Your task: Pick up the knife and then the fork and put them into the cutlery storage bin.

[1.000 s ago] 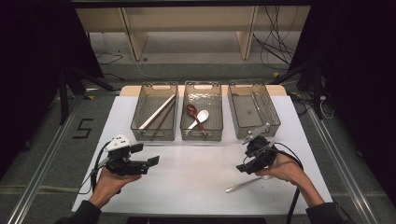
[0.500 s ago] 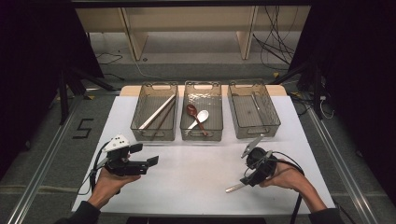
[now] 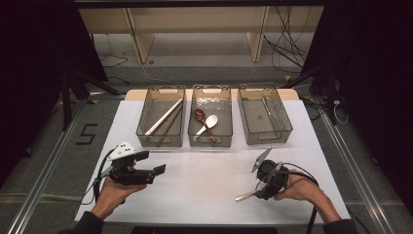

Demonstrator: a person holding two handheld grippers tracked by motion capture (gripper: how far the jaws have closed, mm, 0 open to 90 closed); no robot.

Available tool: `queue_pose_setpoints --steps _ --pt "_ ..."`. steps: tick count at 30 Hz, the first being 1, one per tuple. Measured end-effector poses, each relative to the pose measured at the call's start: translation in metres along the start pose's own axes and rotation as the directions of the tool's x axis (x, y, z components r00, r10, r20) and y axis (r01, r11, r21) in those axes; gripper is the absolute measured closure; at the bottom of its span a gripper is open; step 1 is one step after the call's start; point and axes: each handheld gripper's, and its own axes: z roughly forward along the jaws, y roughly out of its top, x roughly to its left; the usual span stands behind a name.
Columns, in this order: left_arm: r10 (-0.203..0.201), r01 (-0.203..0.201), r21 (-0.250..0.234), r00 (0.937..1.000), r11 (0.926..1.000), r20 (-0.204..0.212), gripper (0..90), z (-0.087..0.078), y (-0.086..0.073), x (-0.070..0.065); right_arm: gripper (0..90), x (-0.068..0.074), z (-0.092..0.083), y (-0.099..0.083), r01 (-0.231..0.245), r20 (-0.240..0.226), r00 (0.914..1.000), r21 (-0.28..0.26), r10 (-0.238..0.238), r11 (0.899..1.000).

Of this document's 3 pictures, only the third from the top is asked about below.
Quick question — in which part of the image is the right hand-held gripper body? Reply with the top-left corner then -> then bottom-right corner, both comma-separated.
251,146 -> 290,193

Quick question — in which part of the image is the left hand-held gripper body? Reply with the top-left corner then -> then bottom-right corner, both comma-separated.
106,140 -> 155,186

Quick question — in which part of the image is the clear grey plastic bin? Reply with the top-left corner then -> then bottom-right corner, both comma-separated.
187,84 -> 234,149
135,85 -> 187,148
237,83 -> 294,146

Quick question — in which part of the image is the red-brown wooden spoon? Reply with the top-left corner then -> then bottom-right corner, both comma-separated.
194,108 -> 218,143

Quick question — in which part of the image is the white ceramic spoon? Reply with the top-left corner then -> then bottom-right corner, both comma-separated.
194,114 -> 219,137

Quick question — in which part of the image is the person's right hand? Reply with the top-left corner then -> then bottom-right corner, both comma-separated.
274,170 -> 325,205

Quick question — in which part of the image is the person's left hand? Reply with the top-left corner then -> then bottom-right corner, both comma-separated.
92,179 -> 147,220

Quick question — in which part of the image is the white table sheet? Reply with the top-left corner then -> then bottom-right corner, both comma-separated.
75,98 -> 354,226

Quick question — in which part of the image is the black metal stand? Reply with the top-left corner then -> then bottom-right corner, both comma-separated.
282,64 -> 339,126
59,69 -> 121,131

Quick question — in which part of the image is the black curtain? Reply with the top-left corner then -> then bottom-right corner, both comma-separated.
0,0 -> 110,189
300,0 -> 413,215

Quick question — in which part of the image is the beige wooden desk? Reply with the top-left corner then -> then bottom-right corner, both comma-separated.
77,6 -> 325,64

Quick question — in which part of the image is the left hand-held gripper cable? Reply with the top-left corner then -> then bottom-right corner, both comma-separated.
81,148 -> 117,206

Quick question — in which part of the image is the hand-held gripper cable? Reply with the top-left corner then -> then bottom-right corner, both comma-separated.
81,148 -> 117,206
278,161 -> 321,234

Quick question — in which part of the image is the right hand-held gripper cable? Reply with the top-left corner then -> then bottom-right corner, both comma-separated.
278,161 -> 321,234

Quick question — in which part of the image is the white floor cable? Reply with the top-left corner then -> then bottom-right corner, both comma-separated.
125,52 -> 169,84

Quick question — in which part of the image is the aluminium floor rail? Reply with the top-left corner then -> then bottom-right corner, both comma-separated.
6,94 -> 95,234
319,111 -> 396,234

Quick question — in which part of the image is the black floor cable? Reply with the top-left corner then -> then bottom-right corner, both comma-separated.
98,53 -> 131,85

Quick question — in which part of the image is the bundle of black cables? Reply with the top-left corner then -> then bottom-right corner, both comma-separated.
262,6 -> 313,74

